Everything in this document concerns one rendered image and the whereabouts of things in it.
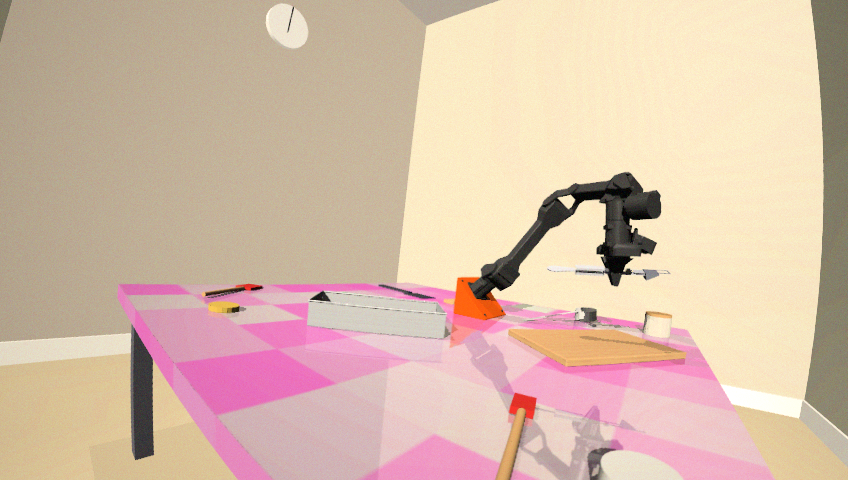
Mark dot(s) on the dark grey cylinder with white top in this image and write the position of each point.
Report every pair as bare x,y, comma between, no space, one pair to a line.
630,465

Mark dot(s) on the grey canister with wooden lid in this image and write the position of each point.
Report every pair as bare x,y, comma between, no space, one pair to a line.
657,324

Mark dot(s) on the yellow round disc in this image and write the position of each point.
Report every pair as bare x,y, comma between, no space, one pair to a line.
223,307

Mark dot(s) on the dark grey rectangular tin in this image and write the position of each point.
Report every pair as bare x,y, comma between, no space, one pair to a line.
377,314

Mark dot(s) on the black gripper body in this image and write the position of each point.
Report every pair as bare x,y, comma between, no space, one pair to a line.
616,243

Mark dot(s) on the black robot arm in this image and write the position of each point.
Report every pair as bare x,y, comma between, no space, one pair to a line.
624,199

